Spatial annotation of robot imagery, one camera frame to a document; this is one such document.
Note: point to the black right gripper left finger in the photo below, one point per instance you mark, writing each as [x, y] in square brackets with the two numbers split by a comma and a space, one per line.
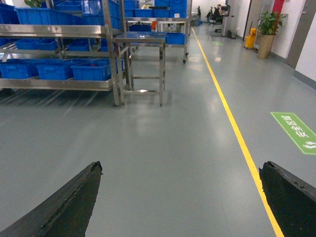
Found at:
[66, 213]

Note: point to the blue bin middle bottom shelf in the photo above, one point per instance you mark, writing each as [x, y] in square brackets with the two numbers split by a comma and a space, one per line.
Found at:
[58, 69]

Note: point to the large blue bin upper shelf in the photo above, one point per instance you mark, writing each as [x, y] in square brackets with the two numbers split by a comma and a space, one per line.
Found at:
[46, 16]

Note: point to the green floor sign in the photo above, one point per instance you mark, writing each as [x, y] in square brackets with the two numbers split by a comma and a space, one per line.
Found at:
[301, 135]

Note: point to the far steel cart with bins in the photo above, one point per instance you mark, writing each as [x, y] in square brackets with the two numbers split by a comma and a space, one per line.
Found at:
[168, 16]

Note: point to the blue bin left bottom shelf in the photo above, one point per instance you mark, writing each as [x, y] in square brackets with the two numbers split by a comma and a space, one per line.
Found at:
[20, 68]

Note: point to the yellow mop bucket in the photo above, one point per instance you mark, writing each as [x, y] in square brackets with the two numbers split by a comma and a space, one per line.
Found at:
[249, 40]

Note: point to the green potted plant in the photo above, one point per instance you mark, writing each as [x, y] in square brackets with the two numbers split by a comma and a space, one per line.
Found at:
[269, 22]

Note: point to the blue bin with red bags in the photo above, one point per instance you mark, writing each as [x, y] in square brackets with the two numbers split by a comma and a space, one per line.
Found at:
[83, 72]

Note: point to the steel flow rack shelf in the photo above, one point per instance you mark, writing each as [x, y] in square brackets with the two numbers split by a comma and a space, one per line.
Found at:
[103, 21]

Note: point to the small stainless steel table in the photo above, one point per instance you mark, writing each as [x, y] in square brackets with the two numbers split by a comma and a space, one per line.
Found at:
[144, 57]

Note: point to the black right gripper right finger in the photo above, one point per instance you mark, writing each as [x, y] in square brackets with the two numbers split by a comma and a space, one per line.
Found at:
[291, 200]

